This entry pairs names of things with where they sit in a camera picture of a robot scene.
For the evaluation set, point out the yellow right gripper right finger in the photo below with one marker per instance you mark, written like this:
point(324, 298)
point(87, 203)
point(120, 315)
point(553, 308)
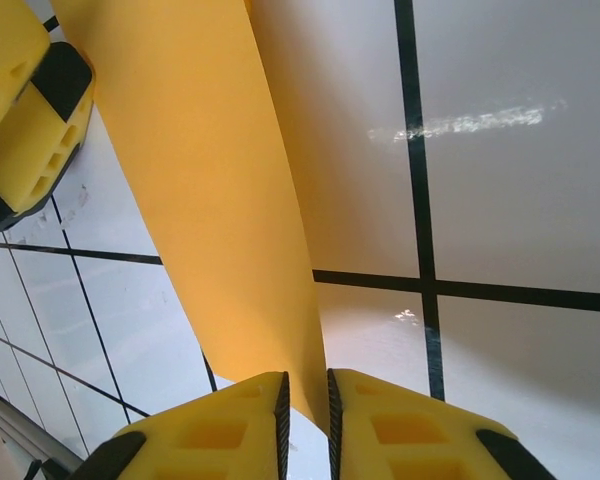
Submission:
point(405, 440)

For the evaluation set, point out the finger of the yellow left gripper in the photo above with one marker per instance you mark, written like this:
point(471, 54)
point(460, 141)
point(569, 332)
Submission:
point(55, 145)
point(5, 45)

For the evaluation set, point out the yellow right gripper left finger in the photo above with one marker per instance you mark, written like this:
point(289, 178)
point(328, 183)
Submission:
point(205, 440)

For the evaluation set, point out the yellow cloth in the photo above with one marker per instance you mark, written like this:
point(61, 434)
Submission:
point(205, 175)

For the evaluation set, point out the wide aluminium base rail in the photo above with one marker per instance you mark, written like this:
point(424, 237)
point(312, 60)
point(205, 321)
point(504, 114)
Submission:
point(20, 425)

